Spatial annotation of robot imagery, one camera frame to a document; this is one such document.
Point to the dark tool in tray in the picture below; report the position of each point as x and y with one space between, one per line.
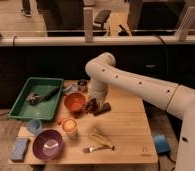
34 98

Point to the purple bowl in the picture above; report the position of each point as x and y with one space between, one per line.
48 144

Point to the small light blue cup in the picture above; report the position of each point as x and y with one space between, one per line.
34 126

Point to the wooden board table top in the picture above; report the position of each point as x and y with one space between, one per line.
126 125

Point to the metal can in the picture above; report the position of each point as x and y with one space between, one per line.
82 85

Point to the black office chair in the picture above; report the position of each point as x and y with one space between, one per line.
99 21

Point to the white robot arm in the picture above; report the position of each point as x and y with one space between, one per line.
178 100

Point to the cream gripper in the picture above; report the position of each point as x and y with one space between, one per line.
101 101

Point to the orange cup with yellow inside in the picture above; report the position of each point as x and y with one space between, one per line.
70 127

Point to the blue grey cloth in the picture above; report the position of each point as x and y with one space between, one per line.
72 88

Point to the dark red grape bunch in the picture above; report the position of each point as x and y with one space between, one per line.
91 106

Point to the green plastic tray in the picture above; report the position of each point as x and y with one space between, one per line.
22 110

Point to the red bowl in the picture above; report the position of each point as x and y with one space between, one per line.
74 102

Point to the blue sponge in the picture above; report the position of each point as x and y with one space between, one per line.
19 149

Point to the silver fork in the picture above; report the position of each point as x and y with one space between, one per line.
93 149

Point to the white horizontal rail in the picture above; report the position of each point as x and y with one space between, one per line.
96 41

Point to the black rectangular block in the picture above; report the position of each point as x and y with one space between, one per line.
105 108

